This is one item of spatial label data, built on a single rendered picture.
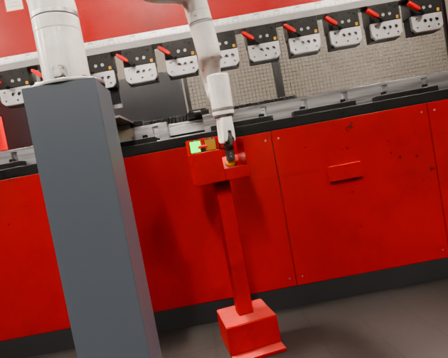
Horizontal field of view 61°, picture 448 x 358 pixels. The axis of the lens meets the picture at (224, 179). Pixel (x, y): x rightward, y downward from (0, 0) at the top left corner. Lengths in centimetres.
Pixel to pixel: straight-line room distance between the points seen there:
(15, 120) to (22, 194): 85
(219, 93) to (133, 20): 71
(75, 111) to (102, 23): 105
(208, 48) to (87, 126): 63
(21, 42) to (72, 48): 104
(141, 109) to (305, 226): 126
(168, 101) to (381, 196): 135
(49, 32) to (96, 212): 47
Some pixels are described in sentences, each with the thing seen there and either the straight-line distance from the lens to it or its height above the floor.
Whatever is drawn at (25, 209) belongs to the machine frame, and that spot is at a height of 68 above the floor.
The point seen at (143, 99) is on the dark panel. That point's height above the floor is 119.
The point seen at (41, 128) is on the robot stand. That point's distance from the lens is 105.
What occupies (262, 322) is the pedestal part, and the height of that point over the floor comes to 10.
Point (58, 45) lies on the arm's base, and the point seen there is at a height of 110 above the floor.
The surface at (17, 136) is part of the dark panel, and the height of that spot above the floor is 111.
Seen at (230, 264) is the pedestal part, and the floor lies 33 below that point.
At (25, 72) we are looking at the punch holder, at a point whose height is 131.
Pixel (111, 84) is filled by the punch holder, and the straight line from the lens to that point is 194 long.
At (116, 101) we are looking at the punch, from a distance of 196.
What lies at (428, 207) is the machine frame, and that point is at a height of 35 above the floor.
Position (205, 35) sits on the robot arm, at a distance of 148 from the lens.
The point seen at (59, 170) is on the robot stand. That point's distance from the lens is 103.
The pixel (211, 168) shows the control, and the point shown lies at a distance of 142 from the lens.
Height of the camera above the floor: 74
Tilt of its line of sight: 3 degrees down
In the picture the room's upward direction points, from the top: 10 degrees counter-clockwise
